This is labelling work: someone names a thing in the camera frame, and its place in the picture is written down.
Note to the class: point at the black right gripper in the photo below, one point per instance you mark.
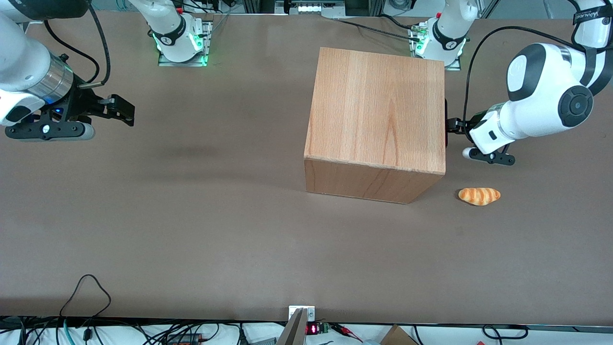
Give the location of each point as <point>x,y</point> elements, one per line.
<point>82,105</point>

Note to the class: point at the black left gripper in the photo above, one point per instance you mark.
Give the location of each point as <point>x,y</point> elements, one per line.
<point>460,125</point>

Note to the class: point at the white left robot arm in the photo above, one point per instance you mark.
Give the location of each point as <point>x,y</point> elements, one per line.
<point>541,86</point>

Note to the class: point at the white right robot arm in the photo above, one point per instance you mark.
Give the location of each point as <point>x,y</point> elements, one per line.
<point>24,62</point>

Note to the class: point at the light wooden drawer cabinet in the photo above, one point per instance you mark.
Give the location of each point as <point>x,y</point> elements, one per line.
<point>373,110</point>

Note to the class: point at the toy croissant bread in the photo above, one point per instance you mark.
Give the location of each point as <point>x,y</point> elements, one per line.
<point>479,196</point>

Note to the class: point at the white device with lights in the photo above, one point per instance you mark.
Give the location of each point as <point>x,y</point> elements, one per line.
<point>311,7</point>

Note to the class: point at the brown cardboard piece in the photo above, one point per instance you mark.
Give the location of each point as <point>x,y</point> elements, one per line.
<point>397,337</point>

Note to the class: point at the red and black clip leads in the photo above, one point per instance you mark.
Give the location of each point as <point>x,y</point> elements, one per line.
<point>342,328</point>

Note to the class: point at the black device with red parts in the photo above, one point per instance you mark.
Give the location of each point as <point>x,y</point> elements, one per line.
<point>184,340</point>

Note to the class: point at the red digit display module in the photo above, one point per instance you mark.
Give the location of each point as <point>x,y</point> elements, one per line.
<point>312,329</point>

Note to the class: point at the wooden plank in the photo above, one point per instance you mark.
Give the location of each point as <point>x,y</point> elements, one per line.
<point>294,330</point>

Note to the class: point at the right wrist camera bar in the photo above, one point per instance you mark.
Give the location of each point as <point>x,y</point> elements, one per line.
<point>57,130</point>

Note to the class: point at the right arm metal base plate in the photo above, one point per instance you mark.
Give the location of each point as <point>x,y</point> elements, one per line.
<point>209,43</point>

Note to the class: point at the small metal bracket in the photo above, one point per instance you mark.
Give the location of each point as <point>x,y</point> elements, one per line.
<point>310,314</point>

